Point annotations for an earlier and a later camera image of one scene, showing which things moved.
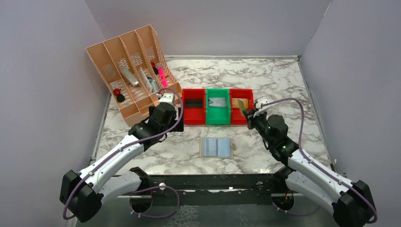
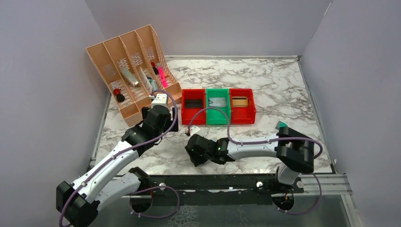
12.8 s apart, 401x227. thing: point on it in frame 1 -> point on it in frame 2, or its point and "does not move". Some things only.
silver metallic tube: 130,76 does not move
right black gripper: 251,117 -> 191,150
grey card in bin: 217,102 does not move
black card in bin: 194,103 does not move
